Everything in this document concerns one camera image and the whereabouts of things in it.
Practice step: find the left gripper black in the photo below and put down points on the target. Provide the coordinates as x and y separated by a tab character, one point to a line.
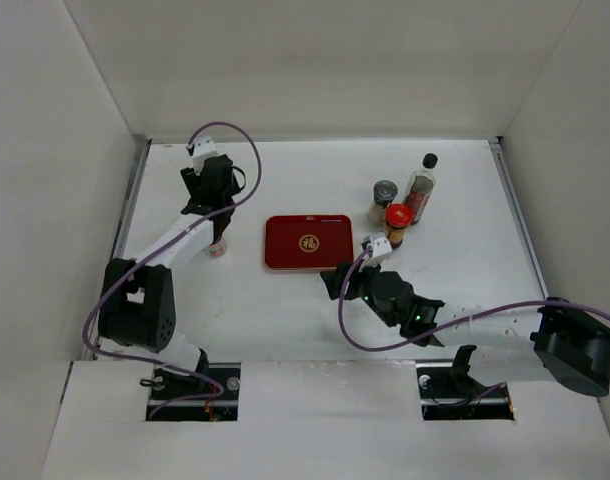
195	181

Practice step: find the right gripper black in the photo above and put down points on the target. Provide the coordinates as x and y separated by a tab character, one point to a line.
335	278

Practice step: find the red lid sauce jar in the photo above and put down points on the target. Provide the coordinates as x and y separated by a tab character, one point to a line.
398	217

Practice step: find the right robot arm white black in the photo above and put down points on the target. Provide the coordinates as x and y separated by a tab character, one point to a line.
538	340

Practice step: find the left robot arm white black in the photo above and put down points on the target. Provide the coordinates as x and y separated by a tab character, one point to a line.
140	314

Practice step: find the red lacquer tray gold emblem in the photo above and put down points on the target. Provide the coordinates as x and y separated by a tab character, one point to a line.
307	242

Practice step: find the jar with white pink lid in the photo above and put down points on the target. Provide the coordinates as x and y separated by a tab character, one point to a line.
218	248

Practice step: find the jar with dark grey lid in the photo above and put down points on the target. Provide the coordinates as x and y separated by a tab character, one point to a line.
384	193

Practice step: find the tall clear bottle black cap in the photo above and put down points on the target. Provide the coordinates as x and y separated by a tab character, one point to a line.
420	187

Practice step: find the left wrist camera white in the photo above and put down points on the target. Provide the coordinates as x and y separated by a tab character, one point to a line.
199	150

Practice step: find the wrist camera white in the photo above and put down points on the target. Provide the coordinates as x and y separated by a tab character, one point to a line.
378	248
199	150

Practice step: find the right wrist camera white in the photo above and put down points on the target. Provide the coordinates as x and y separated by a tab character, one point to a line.
378	248

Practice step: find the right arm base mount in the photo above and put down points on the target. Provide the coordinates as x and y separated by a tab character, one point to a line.
448	393

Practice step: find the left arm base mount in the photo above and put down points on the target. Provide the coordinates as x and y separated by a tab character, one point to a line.
177	398

